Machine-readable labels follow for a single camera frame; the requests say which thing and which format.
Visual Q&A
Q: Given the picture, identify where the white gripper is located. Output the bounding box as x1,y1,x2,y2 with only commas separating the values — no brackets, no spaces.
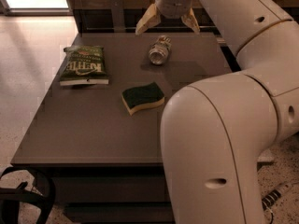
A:
135,0,200,35

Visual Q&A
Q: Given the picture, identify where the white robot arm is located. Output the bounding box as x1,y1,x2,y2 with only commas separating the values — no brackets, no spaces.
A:
136,0,298,224

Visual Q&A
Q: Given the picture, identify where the green yellow sponge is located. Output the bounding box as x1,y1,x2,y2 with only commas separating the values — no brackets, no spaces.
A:
121,82,165,115

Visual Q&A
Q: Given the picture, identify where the green chip bag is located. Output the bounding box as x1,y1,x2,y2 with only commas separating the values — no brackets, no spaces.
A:
60,46,109,86

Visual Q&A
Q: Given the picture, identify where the upper grey drawer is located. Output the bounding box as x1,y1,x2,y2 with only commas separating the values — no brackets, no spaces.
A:
53,176,169,203

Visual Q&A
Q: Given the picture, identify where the grey drawer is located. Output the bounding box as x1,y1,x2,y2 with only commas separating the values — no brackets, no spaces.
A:
64,203,175,224
53,176,169,203

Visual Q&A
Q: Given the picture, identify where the lower grey drawer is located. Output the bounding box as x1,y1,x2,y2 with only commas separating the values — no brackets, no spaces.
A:
64,203,175,224

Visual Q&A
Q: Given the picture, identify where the left metal bracket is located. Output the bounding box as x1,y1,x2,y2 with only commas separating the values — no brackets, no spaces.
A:
109,0,126,33

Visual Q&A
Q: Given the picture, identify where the horizontal metal rail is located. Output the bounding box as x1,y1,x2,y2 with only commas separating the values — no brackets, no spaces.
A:
85,26,218,33

